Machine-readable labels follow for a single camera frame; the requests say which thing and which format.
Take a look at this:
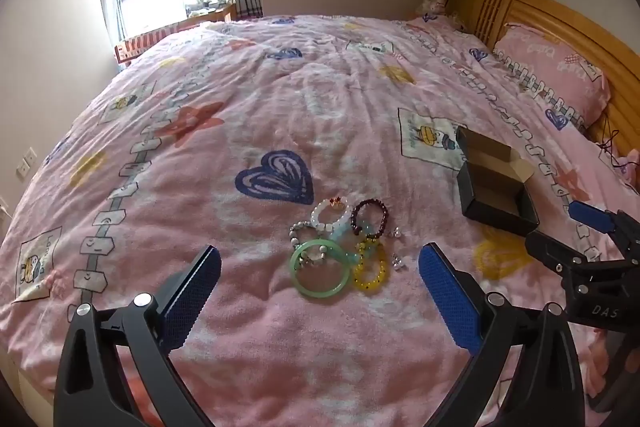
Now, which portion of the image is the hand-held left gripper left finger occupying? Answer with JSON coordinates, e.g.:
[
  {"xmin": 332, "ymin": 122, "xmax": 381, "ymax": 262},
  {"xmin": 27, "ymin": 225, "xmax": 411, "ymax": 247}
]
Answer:
[{"xmin": 52, "ymin": 244, "xmax": 223, "ymax": 427}]

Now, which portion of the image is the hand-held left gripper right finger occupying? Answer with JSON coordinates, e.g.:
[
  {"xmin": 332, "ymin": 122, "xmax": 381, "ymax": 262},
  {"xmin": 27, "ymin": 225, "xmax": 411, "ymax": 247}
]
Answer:
[{"xmin": 417, "ymin": 242, "xmax": 586, "ymax": 427}]

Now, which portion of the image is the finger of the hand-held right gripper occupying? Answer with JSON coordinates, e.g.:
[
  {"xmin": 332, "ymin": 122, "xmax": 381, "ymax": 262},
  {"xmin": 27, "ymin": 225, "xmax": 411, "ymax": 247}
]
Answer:
[
  {"xmin": 525, "ymin": 231, "xmax": 608, "ymax": 280},
  {"xmin": 569, "ymin": 201, "xmax": 640, "ymax": 265}
]

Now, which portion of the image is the yellow bead bracelet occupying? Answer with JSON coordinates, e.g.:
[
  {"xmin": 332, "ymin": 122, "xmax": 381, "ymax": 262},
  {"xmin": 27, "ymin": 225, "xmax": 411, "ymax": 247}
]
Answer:
[{"xmin": 352, "ymin": 242, "xmax": 390, "ymax": 293}]

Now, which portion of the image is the black cardboard box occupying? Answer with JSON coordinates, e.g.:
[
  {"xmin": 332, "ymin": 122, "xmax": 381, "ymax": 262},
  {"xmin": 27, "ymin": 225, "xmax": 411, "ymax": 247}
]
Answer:
[{"xmin": 455, "ymin": 125, "xmax": 541, "ymax": 238}]

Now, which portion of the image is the green jade bangle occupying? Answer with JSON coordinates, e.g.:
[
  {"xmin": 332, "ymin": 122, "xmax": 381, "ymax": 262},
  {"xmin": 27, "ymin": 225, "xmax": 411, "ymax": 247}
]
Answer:
[{"xmin": 290, "ymin": 238, "xmax": 353, "ymax": 300}]

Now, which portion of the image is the light blue bead bracelet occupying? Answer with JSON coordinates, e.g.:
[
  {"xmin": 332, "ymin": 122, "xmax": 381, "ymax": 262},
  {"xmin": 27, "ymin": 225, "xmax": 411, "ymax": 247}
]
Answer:
[{"xmin": 327, "ymin": 222, "xmax": 376, "ymax": 258}]

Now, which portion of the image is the dark red bead bracelet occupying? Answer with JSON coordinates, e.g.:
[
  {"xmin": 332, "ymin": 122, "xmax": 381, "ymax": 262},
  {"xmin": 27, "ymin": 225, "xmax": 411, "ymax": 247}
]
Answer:
[{"xmin": 351, "ymin": 198, "xmax": 390, "ymax": 238}]

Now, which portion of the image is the pink pillow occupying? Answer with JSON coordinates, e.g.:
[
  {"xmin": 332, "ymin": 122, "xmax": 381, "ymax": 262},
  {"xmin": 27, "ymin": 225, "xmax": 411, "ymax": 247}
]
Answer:
[{"xmin": 492, "ymin": 24, "xmax": 612, "ymax": 130}]

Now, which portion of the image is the wooden headboard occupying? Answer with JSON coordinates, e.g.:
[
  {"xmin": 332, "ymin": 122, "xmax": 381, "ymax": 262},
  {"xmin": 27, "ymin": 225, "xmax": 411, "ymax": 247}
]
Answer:
[{"xmin": 467, "ymin": 0, "xmax": 640, "ymax": 152}]

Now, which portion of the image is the pink printed blanket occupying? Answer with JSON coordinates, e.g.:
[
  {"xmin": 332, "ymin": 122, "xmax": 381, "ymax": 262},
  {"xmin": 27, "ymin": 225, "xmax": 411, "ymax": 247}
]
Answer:
[{"xmin": 0, "ymin": 14, "xmax": 640, "ymax": 427}]

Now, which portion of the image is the red striped cloth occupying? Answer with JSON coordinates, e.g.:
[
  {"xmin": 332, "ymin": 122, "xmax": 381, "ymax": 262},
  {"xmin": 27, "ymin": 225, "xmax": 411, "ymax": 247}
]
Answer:
[{"xmin": 114, "ymin": 23, "xmax": 201, "ymax": 65}]

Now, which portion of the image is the wooden desk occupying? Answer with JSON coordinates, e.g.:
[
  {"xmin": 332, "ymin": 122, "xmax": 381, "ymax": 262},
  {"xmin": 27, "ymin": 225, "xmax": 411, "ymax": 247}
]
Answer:
[{"xmin": 172, "ymin": 3, "xmax": 237, "ymax": 30}]

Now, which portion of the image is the black cable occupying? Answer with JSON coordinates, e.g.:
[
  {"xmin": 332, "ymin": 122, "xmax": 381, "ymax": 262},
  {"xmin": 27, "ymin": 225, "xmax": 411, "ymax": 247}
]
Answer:
[{"xmin": 597, "ymin": 102, "xmax": 631, "ymax": 168}]

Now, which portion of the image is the grey bead bracelet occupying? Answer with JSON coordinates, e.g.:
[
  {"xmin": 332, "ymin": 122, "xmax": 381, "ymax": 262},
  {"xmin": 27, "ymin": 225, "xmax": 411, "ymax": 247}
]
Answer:
[{"xmin": 289, "ymin": 219, "xmax": 331, "ymax": 270}]

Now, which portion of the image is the white bead bracelet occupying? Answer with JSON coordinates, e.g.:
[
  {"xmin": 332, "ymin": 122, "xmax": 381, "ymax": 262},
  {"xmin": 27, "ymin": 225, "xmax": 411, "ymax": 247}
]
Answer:
[{"xmin": 311, "ymin": 197, "xmax": 351, "ymax": 233}]

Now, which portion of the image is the white wall socket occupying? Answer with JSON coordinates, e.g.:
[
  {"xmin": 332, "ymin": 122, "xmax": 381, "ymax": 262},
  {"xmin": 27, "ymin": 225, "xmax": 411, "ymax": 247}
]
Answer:
[{"xmin": 15, "ymin": 147, "xmax": 38, "ymax": 180}]

